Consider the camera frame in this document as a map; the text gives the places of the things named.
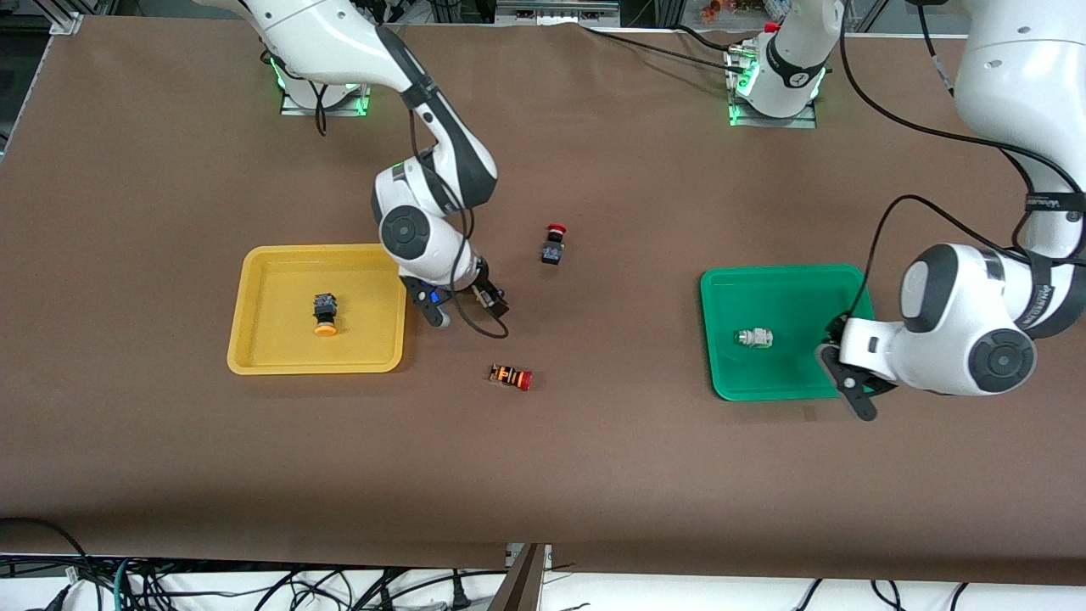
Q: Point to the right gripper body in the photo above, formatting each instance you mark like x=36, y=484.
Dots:
x=481, y=283

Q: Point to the green button white body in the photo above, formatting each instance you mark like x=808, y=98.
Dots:
x=758, y=338

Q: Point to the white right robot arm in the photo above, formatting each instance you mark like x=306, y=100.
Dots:
x=339, y=42

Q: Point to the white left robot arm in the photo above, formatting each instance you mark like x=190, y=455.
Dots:
x=1018, y=85

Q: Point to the green plastic tray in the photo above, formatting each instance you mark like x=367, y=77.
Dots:
x=789, y=297

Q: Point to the red button orange-striped body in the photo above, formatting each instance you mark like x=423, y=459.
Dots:
x=509, y=376

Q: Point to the red button blue-black body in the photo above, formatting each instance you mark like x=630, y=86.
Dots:
x=553, y=252

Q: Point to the yellow plastic tray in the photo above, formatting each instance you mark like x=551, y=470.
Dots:
x=280, y=339

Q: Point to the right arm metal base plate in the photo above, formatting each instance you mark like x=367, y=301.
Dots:
x=348, y=109

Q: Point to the grey table support post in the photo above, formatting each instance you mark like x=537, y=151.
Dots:
x=522, y=585

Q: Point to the aluminium frame rail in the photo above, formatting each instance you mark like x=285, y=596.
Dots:
x=556, y=10

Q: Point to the aluminium corner bracket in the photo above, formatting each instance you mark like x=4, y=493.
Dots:
x=66, y=23

